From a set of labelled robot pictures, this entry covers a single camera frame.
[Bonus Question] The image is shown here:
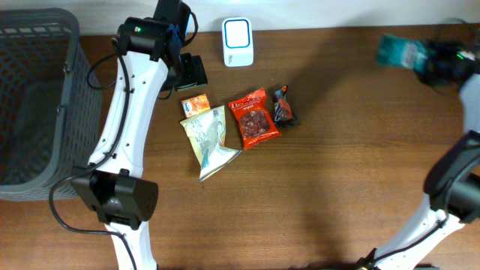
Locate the black orange snack packet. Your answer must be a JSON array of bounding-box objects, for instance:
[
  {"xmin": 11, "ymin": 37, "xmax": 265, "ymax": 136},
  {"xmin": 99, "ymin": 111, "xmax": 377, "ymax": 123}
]
[{"xmin": 272, "ymin": 85, "xmax": 299, "ymax": 128}]

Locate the white barcode scanner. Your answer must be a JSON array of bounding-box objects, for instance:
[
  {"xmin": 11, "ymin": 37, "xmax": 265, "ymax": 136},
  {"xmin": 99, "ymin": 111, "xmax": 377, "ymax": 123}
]
[{"xmin": 221, "ymin": 17, "xmax": 254, "ymax": 68}]

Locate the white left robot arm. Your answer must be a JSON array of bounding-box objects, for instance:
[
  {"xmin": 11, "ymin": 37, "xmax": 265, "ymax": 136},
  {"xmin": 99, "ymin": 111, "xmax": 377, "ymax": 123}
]
[{"xmin": 70, "ymin": 0, "xmax": 208, "ymax": 269}]

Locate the cream chips bag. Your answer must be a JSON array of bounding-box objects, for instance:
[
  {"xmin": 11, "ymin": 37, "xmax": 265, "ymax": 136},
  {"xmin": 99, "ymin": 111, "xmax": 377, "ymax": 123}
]
[{"xmin": 180, "ymin": 106, "xmax": 242, "ymax": 182}]

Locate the dark grey plastic basket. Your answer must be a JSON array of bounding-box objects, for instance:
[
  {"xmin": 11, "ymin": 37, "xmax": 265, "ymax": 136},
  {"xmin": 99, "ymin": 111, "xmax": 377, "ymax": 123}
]
[{"xmin": 1, "ymin": 8, "xmax": 102, "ymax": 202}]

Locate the red snack bag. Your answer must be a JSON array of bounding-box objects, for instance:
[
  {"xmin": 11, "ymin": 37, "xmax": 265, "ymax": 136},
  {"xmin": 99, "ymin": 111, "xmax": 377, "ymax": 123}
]
[{"xmin": 228, "ymin": 88, "xmax": 281, "ymax": 150}]

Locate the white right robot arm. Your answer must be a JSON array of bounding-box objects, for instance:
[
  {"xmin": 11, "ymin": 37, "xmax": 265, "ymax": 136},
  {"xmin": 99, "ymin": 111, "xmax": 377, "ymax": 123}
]
[{"xmin": 355, "ymin": 35, "xmax": 479, "ymax": 269}]

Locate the small orange box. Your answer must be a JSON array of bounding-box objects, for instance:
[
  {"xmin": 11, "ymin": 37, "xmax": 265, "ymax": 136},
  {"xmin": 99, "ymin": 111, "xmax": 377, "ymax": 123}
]
[{"xmin": 181, "ymin": 94, "xmax": 211, "ymax": 118}]

